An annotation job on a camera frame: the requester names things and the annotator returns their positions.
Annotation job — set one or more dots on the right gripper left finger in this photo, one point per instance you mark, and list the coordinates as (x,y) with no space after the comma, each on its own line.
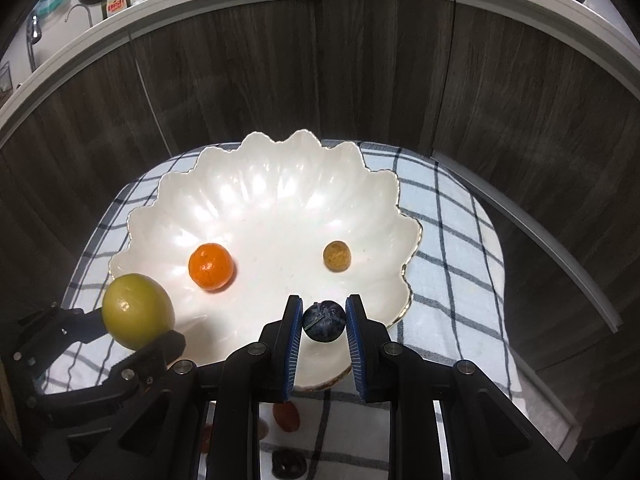
(282,339)

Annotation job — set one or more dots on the small orange tangerine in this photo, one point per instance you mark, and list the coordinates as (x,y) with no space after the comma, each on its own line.
(211,267)

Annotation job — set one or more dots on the large orange tangerine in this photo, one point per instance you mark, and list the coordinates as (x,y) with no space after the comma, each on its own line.
(205,439)

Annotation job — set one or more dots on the white scalloped ceramic bowl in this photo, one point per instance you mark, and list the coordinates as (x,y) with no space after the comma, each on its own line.
(274,205)

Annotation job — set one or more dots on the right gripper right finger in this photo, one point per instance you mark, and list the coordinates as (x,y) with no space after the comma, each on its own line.
(366,339)

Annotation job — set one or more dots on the chrome faucet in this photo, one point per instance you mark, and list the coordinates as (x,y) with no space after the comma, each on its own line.
(33,36)

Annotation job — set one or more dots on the green yellow apple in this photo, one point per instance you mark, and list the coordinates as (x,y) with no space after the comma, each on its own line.
(136,310)

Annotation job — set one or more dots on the dark blue blueberry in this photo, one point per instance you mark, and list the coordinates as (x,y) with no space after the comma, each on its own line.
(324,321)

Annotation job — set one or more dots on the green dish soap bottle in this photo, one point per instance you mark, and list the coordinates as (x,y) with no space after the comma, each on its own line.
(112,7)

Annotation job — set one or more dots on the white checkered cloth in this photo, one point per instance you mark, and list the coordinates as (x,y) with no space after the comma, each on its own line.
(457,278)

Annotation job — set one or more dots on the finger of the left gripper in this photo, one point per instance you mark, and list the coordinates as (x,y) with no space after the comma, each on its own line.
(125,380)
(52,331)

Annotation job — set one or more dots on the tan longan in bowl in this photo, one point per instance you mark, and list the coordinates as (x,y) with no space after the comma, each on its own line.
(337,256)

